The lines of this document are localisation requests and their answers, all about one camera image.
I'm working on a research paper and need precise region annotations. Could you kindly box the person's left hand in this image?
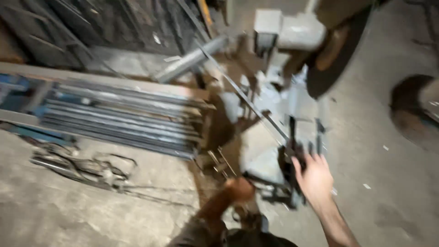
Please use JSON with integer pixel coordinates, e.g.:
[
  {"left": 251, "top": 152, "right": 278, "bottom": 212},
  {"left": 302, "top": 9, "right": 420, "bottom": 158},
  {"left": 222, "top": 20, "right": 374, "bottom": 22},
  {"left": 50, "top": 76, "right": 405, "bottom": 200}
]
[{"left": 224, "top": 177, "right": 256, "bottom": 204}]

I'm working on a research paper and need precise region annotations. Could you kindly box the person's right hand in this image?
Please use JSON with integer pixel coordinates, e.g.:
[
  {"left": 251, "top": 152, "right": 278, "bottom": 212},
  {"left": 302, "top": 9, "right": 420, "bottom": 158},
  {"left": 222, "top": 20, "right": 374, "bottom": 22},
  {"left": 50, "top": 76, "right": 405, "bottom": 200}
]
[{"left": 291, "top": 153, "right": 335, "bottom": 208}]

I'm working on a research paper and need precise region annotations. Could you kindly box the black metal clamp lever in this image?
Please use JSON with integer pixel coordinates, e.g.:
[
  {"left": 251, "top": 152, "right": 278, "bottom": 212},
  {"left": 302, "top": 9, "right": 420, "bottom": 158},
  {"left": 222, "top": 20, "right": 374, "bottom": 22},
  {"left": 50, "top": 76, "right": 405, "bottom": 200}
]
[{"left": 277, "top": 116, "right": 308, "bottom": 208}]

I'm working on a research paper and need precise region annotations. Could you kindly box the person's dark clothing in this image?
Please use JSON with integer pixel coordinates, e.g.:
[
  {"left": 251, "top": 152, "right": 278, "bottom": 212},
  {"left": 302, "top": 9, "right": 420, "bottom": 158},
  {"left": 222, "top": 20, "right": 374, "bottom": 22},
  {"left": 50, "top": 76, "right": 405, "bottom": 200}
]
[{"left": 166, "top": 213, "right": 300, "bottom": 247}]

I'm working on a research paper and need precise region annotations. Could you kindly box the rusty metal work stand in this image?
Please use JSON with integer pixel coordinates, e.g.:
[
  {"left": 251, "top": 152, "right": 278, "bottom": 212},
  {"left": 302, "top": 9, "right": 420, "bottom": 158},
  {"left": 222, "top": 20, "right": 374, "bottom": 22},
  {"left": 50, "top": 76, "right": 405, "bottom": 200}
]
[{"left": 192, "top": 34, "right": 330, "bottom": 210}]

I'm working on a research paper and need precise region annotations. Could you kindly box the long thin metal strip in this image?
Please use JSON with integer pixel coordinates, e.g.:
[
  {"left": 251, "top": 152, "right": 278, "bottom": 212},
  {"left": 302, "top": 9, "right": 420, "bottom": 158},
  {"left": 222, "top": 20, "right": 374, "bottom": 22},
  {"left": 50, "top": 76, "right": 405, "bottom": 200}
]
[{"left": 195, "top": 40, "right": 290, "bottom": 142}]

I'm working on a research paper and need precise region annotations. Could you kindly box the dark round object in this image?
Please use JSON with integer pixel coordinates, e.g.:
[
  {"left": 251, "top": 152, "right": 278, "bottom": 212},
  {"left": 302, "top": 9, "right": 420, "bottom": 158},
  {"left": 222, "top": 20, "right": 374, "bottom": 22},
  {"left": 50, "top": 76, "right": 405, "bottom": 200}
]
[{"left": 388, "top": 74, "right": 439, "bottom": 153}]

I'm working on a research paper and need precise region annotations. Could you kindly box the cut-off saw with black guard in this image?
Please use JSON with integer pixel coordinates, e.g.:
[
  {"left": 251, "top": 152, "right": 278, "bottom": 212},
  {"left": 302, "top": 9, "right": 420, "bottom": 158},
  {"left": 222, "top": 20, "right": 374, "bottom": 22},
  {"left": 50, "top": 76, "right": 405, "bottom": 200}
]
[{"left": 253, "top": 0, "right": 376, "bottom": 101}]

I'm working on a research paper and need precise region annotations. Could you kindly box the stack of grey metal bars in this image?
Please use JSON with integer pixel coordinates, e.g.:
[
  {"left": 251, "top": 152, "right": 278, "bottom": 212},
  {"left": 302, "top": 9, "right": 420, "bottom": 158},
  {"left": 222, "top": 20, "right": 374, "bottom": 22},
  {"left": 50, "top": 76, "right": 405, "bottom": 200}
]
[{"left": 40, "top": 82, "right": 211, "bottom": 161}]

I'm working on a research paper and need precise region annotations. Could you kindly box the grey metal tube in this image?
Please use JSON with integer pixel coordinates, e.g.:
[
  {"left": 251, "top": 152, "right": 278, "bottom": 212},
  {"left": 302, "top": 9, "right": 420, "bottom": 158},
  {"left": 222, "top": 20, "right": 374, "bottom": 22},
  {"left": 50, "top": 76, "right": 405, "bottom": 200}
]
[{"left": 155, "top": 34, "right": 230, "bottom": 84}]

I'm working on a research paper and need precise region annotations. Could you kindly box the tangle of dark wire scraps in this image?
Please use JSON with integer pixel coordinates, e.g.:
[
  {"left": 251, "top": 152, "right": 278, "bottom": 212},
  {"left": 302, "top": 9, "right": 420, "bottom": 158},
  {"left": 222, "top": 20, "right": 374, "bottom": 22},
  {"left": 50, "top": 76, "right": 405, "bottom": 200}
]
[{"left": 29, "top": 142, "right": 193, "bottom": 206}]

